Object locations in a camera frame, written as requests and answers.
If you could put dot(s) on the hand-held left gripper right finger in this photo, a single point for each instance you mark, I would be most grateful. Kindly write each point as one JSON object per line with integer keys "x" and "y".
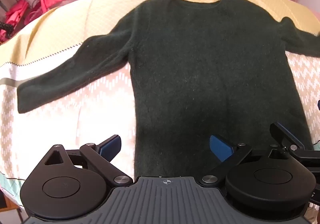
{"x": 220, "y": 147}

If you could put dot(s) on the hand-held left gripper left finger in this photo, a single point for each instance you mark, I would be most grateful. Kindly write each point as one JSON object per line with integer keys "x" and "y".
{"x": 110, "y": 146}

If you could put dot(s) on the red bags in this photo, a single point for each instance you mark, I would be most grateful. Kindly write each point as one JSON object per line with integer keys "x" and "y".
{"x": 17, "y": 16}

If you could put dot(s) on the dark green sweater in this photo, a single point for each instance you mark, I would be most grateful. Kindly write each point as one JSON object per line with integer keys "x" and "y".
{"x": 190, "y": 69}

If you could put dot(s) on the yellow patterned bedspread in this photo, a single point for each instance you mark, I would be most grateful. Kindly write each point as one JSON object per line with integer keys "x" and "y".
{"x": 62, "y": 114}

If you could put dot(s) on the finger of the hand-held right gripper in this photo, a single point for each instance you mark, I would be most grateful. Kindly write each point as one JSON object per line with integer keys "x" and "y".
{"x": 287, "y": 134}

